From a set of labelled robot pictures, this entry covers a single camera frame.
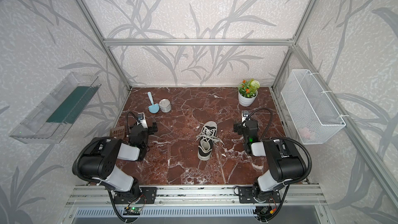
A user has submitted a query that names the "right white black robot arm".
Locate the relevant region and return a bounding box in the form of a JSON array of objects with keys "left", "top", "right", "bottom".
[{"left": 233, "top": 107, "right": 313, "bottom": 195}]

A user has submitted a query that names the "black white canvas sneaker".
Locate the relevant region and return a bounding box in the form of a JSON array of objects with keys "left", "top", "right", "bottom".
[{"left": 197, "top": 121, "right": 217, "bottom": 161}]

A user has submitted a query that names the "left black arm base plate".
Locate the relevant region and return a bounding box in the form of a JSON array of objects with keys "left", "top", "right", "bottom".
[{"left": 114, "top": 187, "right": 157, "bottom": 204}]

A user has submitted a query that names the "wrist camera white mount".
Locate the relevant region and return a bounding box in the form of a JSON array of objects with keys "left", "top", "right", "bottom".
[
  {"left": 137, "top": 113, "right": 148, "bottom": 128},
  {"left": 241, "top": 111, "right": 250, "bottom": 123}
]

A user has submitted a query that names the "green circuit board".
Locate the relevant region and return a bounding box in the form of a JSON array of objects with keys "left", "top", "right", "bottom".
[{"left": 123, "top": 207, "right": 143, "bottom": 216}]

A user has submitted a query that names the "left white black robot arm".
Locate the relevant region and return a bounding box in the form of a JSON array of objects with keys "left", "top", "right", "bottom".
[{"left": 72, "top": 112, "right": 158, "bottom": 198}]

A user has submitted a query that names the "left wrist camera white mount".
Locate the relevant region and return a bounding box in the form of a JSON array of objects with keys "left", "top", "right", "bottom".
[{"left": 137, "top": 113, "right": 148, "bottom": 128}]

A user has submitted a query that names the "white shoelace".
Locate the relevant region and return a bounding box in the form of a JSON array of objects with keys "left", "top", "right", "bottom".
[{"left": 196, "top": 125, "right": 223, "bottom": 144}]

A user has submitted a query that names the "aluminium front rail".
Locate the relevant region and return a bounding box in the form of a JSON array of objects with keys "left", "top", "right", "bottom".
[{"left": 65, "top": 184, "right": 327, "bottom": 207}]

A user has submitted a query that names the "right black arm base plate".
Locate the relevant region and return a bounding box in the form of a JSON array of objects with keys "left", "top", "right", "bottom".
[{"left": 234, "top": 186, "right": 281, "bottom": 204}]

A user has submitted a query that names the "pink object in basket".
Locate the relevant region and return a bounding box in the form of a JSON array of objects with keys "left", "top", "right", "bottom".
[{"left": 298, "top": 127, "right": 314, "bottom": 140}]

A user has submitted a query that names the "white wire basket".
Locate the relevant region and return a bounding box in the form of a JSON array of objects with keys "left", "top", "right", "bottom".
[{"left": 281, "top": 69, "right": 346, "bottom": 145}]

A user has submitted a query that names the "light blue scoop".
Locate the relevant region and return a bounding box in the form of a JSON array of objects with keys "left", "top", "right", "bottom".
[{"left": 147, "top": 92, "right": 160, "bottom": 114}]

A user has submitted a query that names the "right controller board with wires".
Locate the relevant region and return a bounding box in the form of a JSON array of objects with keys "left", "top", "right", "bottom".
[{"left": 254, "top": 206, "right": 277, "bottom": 217}]

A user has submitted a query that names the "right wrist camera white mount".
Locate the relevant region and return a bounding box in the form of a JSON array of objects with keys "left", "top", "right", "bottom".
[{"left": 241, "top": 111, "right": 250, "bottom": 123}]

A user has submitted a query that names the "silver tin can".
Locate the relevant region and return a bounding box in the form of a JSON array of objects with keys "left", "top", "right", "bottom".
[{"left": 159, "top": 99, "right": 172, "bottom": 113}]

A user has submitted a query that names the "potted plant white pot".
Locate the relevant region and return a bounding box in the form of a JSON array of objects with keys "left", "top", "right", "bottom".
[{"left": 238, "top": 79, "right": 260, "bottom": 107}]

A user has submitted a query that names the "clear plastic wall tray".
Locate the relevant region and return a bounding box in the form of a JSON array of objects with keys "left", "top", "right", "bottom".
[{"left": 9, "top": 72, "right": 102, "bottom": 144}]

